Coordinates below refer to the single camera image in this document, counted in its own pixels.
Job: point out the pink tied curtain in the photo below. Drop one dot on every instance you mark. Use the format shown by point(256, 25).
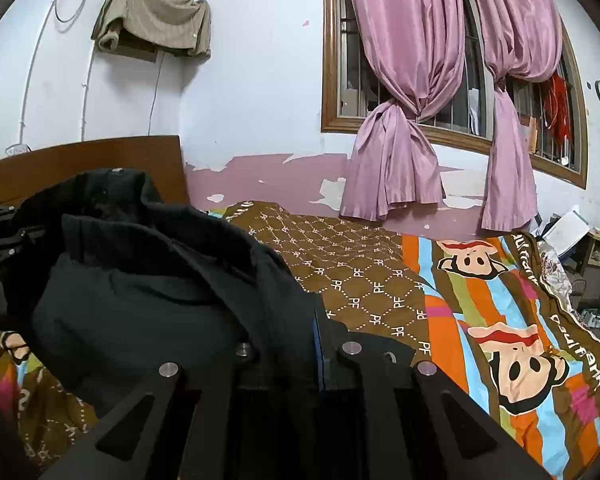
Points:
point(395, 170)
point(510, 175)

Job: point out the white paper stack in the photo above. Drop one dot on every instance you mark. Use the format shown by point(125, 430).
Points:
point(570, 230)

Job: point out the wooden headboard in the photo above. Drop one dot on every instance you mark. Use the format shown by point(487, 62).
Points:
point(130, 160)

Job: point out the black jacket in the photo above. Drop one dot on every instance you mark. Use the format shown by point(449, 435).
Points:
point(130, 300)

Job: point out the cloth-covered air conditioner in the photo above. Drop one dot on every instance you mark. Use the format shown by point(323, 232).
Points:
point(155, 10)

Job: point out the printed cartoon blanket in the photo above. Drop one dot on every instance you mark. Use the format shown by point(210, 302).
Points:
point(370, 285)

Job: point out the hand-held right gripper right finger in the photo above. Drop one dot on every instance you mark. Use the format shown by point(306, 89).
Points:
point(320, 360)

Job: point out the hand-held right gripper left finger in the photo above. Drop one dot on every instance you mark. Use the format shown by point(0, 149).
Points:
point(220, 410)

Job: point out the white wall socket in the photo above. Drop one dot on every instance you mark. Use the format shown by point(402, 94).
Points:
point(18, 149)

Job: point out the red hanging item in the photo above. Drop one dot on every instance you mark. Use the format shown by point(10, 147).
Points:
point(560, 105)

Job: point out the wall-mounted box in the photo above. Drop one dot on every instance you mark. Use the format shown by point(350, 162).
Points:
point(137, 52)

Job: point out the wooden framed window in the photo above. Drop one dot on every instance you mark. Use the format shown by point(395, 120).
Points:
point(337, 122)

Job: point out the silver patterned cloth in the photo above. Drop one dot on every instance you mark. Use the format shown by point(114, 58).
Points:
point(555, 275)

